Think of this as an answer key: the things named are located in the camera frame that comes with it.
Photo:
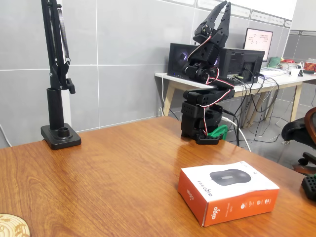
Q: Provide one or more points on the white table wooden legs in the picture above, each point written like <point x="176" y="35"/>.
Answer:
<point x="284" y="82"/>

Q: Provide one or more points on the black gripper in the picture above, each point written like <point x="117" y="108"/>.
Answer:
<point x="214" y="34"/>

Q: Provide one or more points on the green table clamp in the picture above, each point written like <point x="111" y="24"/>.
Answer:
<point x="219" y="130"/>

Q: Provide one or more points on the black perforated arm base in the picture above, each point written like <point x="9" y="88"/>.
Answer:
<point x="309" y="186"/>

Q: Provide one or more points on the white paper stack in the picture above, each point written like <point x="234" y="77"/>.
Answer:
<point x="271" y="72"/>

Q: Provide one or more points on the round wooden coaster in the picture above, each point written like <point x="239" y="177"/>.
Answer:
<point x="12" y="225"/>

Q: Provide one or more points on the computer monitor white screen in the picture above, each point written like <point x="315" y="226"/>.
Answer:
<point x="259" y="39"/>

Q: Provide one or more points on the orange white mouse box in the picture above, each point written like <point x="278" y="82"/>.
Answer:
<point x="222" y="195"/>

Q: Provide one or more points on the black spring boom stand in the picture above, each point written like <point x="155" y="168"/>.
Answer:
<point x="54" y="106"/>

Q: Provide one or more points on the red tin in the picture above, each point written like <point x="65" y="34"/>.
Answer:
<point x="310" y="66"/>

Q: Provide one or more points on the black office chair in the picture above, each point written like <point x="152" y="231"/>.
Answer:
<point x="296" y="130"/>

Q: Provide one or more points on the black computer case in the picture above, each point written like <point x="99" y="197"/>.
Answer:
<point x="177" y="59"/>

